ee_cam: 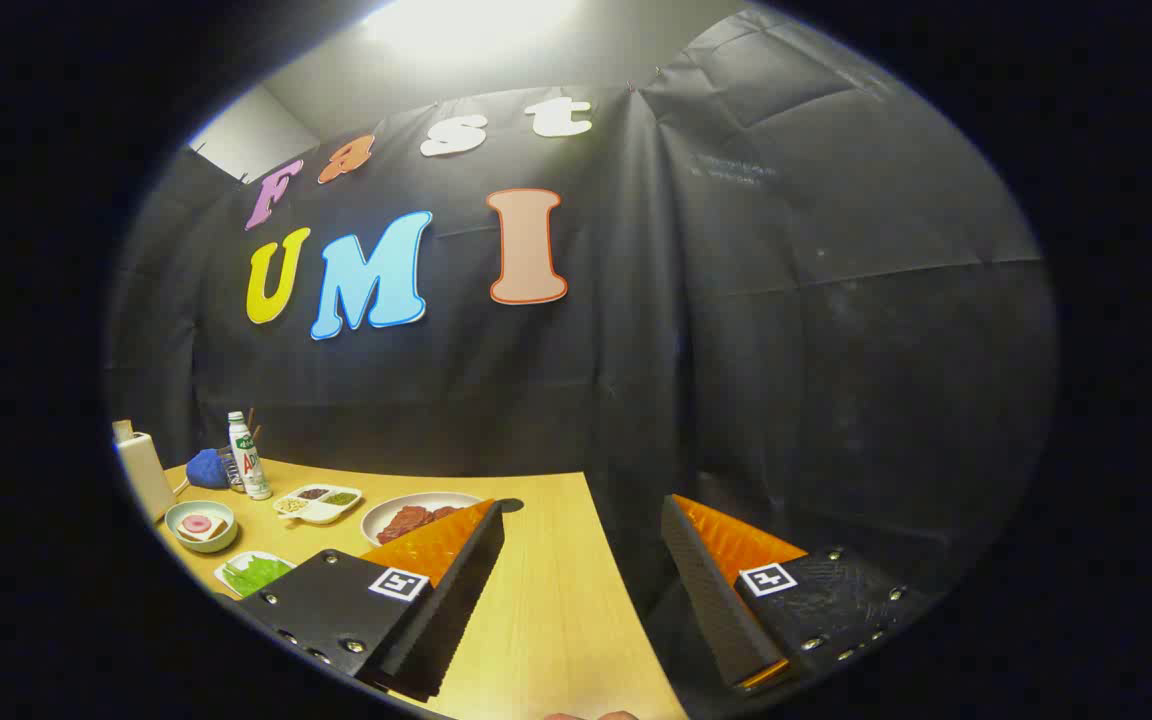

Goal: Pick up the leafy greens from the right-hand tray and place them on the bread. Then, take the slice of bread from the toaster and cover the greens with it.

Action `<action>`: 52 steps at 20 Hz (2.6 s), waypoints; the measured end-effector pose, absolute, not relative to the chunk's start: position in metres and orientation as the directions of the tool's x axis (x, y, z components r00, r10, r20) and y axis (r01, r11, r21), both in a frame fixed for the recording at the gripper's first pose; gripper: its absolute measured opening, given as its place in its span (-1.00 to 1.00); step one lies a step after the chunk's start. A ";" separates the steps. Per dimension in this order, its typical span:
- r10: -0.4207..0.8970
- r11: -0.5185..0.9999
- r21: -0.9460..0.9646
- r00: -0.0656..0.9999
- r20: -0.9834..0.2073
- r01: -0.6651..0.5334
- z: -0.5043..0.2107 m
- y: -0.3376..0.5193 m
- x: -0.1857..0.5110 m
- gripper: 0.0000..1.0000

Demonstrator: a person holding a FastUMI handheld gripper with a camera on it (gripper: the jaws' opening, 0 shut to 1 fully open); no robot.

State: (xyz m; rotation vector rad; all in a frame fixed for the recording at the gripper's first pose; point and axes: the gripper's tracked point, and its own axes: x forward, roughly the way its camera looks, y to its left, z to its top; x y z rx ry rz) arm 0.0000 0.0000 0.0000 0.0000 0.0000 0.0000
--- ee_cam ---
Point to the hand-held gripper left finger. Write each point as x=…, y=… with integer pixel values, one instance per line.
x=456, y=600

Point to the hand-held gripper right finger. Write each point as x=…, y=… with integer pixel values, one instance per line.
x=711, y=600

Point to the green lettuce leaf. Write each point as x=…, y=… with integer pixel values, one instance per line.
x=256, y=573

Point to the red meat slice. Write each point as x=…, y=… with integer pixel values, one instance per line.
x=404, y=524
x=444, y=514

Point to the black table grommet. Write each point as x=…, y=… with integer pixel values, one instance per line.
x=510, y=505

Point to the white round meat plate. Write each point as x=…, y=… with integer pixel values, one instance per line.
x=386, y=512

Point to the pile of green beans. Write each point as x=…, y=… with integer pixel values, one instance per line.
x=339, y=498

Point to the white divided dish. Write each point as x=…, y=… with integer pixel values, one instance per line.
x=318, y=508

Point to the pile of yellow soybeans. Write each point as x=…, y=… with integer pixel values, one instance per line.
x=292, y=505

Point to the small white plate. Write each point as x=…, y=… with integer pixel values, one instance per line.
x=228, y=585

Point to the white bottle with green cap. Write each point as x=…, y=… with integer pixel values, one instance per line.
x=252, y=465

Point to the white bread slice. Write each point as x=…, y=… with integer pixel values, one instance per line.
x=206, y=536

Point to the black backdrop cloth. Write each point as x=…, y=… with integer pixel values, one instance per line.
x=786, y=350

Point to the round pink ham slice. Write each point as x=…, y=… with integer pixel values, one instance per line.
x=198, y=523

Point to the light green plate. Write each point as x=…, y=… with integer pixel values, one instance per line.
x=181, y=545

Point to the blue oven mitt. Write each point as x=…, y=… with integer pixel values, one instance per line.
x=206, y=469

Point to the white toaster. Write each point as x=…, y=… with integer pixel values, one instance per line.
x=144, y=470

